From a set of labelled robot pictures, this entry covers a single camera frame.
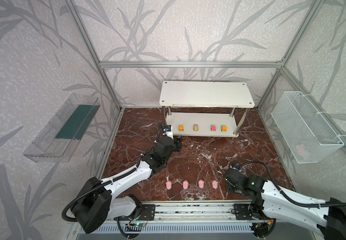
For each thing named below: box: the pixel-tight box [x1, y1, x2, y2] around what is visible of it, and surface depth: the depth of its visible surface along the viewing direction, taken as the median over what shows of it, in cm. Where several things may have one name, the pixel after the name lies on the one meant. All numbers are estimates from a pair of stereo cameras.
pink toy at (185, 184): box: [182, 180, 189, 190], surface depth 83 cm
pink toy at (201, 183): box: [198, 179, 205, 189], surface depth 84 cm
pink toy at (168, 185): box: [165, 180, 172, 190], surface depth 83 cm
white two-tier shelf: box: [159, 81, 255, 138], surface depth 101 cm
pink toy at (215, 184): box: [212, 180, 218, 190], surface depth 83 cm
